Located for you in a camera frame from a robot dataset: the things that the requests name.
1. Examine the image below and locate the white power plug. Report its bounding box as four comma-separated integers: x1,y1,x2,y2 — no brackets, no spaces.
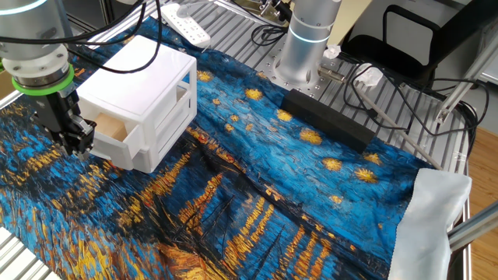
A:
175,0,213,19

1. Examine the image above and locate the aluminium frame post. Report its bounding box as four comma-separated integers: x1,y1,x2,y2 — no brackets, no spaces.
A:
48,0,77,44

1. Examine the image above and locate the aluminium frame strut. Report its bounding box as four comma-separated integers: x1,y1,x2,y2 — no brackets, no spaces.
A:
447,201,498,253
434,33,498,124

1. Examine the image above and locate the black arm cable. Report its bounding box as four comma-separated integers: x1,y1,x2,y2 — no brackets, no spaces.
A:
0,0,164,75

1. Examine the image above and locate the black foam block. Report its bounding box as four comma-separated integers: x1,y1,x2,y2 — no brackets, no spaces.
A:
279,88,377,154

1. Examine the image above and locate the black power cable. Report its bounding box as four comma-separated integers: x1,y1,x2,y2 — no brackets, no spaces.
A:
342,37,491,138

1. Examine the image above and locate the white plastic drawer cabinet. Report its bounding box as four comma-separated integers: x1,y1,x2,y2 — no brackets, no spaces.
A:
76,34,198,174

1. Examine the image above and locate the white drawer with knob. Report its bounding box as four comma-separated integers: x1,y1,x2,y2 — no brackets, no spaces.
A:
89,112,151,172

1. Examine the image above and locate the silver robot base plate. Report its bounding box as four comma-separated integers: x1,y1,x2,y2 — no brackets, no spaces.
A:
254,33,353,100

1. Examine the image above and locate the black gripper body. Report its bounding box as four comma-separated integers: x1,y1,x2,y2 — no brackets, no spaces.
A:
33,87,82,138

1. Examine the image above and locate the metal cable connector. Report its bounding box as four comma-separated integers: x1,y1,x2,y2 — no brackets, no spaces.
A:
317,65,346,83

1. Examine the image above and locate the black coiled cable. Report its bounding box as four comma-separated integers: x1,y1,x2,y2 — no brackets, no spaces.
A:
249,23,289,47

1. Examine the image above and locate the light wooden cube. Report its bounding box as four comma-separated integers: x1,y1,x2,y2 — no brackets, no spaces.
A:
94,112,128,142

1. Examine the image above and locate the beige board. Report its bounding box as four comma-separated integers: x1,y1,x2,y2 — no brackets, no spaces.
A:
326,0,374,47

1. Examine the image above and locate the white power strip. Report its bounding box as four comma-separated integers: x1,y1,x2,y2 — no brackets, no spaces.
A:
159,2,212,50

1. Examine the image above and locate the open cardboard box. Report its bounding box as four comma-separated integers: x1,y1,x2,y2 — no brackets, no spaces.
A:
0,69,16,100

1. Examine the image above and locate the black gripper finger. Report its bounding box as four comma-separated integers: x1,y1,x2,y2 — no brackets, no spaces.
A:
57,131,82,160
72,115,97,157

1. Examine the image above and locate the beige cable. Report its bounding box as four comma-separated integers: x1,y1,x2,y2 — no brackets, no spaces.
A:
356,87,444,171

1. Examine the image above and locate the black office chair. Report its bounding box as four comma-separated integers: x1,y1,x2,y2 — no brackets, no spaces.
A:
342,0,498,87

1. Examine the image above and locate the starry night painted tablecloth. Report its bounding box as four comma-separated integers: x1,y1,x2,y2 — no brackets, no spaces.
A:
0,15,472,280

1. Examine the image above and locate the white crumpled wrap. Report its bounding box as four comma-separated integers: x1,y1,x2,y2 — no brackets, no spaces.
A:
322,44,342,60
354,63,385,88

